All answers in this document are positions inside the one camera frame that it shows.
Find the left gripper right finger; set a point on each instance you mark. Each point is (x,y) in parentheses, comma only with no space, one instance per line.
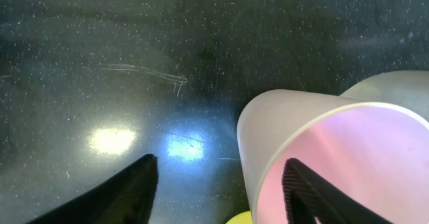
(301,190)

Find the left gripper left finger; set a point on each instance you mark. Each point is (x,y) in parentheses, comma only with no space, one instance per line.
(127,197)

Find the pink cup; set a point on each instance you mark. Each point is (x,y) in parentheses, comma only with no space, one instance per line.
(268,123)

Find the yellow cup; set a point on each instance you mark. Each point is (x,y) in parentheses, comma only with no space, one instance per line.
(241,219)

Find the white cup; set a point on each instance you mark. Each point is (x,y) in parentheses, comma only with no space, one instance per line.
(395,86)

